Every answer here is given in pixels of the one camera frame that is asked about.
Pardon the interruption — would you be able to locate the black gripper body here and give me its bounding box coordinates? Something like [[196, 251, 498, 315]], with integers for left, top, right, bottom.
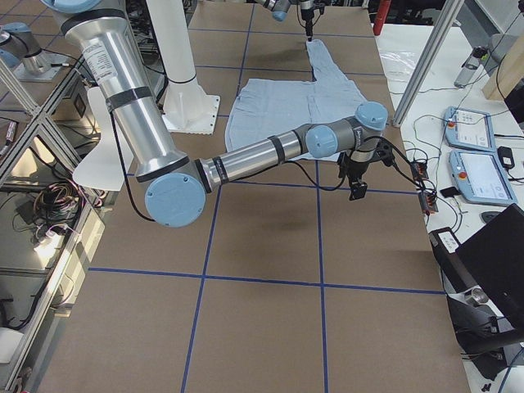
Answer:
[[300, 7, 314, 29], [337, 150, 373, 187]]

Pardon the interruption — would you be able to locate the light blue striped shirt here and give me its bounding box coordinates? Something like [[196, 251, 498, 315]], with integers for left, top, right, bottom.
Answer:
[[225, 39, 367, 151]]

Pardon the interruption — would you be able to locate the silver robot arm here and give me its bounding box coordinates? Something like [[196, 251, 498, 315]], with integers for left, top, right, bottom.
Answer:
[[47, 1, 388, 228], [254, 0, 326, 42]]

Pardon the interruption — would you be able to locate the red fire extinguisher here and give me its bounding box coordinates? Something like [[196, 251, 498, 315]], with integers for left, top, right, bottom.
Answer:
[[373, 0, 391, 36]]

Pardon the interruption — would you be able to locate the clear plastic bag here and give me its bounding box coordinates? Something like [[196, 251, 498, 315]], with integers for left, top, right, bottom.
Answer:
[[378, 48, 418, 82]]

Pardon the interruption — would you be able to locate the upper teach pendant tablet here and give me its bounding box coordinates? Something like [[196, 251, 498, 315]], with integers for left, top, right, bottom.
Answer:
[[444, 106, 495, 151]]

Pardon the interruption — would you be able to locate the teach pendant tablet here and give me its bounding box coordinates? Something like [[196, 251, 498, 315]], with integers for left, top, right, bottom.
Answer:
[[449, 150, 517, 206], [444, 106, 495, 151]]

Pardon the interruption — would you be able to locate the lower teach pendant tablet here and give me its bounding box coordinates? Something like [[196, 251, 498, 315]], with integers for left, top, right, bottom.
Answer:
[[449, 150, 517, 206]]

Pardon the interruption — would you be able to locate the black laptop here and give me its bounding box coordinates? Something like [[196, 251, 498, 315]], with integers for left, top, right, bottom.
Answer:
[[429, 204, 523, 328]]

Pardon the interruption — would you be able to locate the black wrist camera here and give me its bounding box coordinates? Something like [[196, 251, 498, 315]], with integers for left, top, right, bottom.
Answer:
[[349, 182, 368, 201]]

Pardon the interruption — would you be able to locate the aluminium frame post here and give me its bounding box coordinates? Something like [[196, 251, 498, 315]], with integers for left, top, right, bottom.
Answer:
[[391, 0, 464, 128]]

